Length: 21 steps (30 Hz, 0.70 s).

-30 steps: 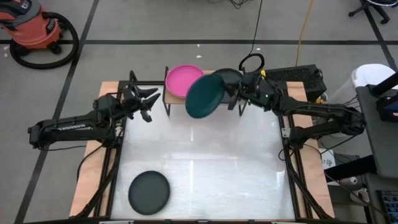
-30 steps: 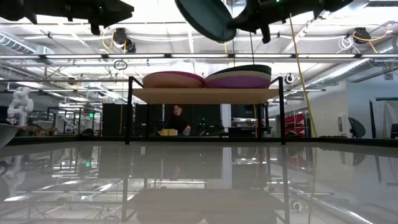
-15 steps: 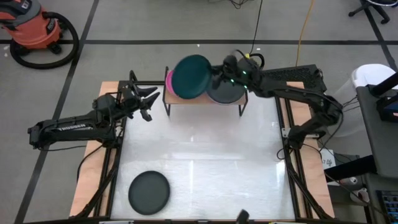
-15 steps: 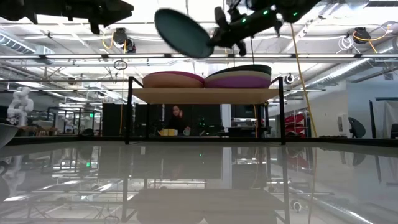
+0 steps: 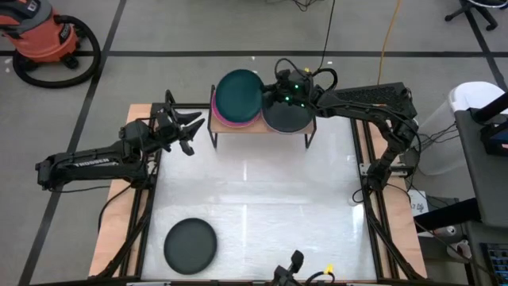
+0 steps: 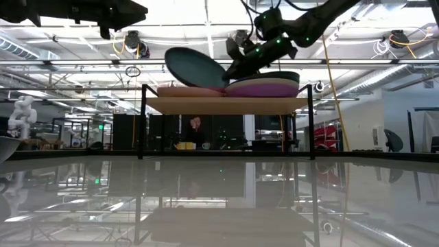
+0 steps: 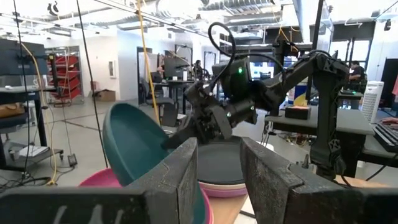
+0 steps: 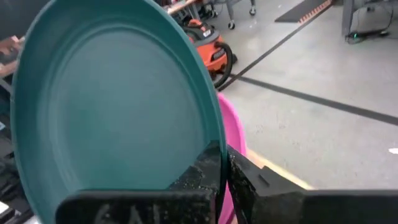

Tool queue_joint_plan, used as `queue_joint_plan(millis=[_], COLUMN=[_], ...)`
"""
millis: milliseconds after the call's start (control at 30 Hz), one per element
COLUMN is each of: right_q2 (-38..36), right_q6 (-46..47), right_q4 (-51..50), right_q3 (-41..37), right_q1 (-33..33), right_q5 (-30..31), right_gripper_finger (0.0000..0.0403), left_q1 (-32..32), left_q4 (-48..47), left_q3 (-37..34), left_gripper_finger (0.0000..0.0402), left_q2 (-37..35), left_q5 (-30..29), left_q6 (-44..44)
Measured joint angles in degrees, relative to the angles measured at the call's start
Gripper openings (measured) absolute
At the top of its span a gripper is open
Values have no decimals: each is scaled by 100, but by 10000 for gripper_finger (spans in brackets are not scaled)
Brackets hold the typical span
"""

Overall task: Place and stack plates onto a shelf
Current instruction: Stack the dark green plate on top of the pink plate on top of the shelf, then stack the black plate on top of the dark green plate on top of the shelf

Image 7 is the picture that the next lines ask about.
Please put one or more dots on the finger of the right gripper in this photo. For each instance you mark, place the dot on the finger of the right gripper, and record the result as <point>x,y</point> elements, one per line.
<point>183,137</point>

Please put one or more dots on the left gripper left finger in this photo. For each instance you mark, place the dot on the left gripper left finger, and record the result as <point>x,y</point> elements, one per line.
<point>174,186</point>

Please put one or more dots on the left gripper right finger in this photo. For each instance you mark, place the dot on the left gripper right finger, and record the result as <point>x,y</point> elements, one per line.
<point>264,180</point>

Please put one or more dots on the purple plate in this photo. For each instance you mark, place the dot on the purple plate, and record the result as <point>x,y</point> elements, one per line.
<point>224,192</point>

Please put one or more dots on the beige plate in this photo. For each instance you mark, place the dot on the beige plate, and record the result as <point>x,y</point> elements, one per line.
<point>220,185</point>

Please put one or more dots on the dark navy plate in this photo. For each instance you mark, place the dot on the dark navy plate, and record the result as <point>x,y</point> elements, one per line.
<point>217,165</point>

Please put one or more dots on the teal green plate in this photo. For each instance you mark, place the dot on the teal green plate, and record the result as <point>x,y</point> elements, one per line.
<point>133,143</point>

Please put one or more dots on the pink plate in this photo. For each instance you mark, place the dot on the pink plate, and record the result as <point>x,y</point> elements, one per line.
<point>102,180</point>

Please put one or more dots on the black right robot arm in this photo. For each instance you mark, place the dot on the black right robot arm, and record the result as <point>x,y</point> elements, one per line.
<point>329,109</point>

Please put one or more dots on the grey office chair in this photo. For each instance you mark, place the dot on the grey office chair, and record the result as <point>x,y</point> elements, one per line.
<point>161,104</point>

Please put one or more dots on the person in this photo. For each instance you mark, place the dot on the person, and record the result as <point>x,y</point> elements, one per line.
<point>197,70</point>
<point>357,74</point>

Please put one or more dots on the small black box orange top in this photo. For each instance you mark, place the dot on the small black box orange top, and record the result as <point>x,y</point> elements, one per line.
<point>298,112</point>

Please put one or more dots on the grey desk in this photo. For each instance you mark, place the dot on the grey desk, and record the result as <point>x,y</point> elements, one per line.
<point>326,121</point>

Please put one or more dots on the cardboard box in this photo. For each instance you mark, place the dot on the cardboard box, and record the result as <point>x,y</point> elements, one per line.
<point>105,95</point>

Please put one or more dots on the black keyboard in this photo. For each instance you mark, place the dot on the black keyboard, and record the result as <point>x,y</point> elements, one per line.
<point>385,137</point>

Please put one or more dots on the red storage rack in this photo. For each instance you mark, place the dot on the red storage rack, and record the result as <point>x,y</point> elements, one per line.
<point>66,74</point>

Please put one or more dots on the white perforated tower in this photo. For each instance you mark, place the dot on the white perforated tower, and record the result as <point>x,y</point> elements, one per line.
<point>372,99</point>

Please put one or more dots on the person's hand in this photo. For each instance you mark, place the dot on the person's hand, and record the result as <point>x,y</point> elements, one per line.
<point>390,120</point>

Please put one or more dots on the grey cart table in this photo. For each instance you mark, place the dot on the grey cart table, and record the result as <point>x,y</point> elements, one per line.
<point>18,89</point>

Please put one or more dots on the dark monitor screen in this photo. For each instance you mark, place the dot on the dark monitor screen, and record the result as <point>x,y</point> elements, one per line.
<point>18,59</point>

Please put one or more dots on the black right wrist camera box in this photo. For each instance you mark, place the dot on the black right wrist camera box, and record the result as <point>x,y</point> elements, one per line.
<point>236,77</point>

